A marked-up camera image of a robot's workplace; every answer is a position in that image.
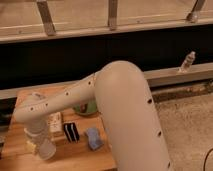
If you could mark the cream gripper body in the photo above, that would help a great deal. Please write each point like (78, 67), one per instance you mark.
(31, 147)

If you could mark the clear plastic bottle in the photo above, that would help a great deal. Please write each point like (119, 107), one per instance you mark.
(188, 61)

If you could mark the right metal bracket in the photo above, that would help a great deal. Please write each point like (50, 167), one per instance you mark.
(193, 16)

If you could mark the middle metal bracket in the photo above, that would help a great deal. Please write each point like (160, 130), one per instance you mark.
(112, 14)

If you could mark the white ceramic cup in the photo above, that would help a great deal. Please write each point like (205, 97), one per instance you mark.
(45, 149)

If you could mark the left metal bracket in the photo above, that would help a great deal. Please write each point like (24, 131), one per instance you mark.
(46, 17)

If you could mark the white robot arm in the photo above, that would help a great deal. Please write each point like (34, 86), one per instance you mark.
(124, 99)

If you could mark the white glue bottle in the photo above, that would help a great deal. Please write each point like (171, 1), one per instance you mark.
(55, 124)

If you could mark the metal bracket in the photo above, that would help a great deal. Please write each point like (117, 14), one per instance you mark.
(193, 16)
(112, 14)
(46, 17)

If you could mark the blue sponge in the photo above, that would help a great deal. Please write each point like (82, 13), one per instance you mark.
(94, 139)

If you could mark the green bowl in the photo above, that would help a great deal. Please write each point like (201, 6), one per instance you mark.
(91, 109)

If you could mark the brown sausage in bowl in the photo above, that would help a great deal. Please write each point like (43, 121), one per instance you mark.
(83, 108)

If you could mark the black white striped eraser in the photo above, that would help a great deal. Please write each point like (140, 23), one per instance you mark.
(71, 132)

